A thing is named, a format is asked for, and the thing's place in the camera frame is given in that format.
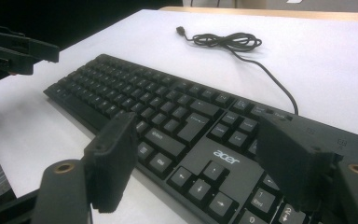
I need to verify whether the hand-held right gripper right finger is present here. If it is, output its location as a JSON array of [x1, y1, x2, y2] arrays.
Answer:
[[255, 113, 343, 213]]

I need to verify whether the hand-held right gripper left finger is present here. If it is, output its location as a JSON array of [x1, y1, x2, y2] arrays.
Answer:
[[83, 111, 139, 215]]

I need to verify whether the black computer keyboard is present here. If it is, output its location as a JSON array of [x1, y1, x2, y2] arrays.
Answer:
[[42, 53, 358, 224]]

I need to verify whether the white table cover sheet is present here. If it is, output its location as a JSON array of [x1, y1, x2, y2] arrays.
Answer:
[[0, 8, 358, 224]]

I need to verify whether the light wooden table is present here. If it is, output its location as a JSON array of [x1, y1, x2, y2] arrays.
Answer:
[[159, 6, 358, 23]]

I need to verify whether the black keyboard cable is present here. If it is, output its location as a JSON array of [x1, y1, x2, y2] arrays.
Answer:
[[175, 25, 299, 116]]

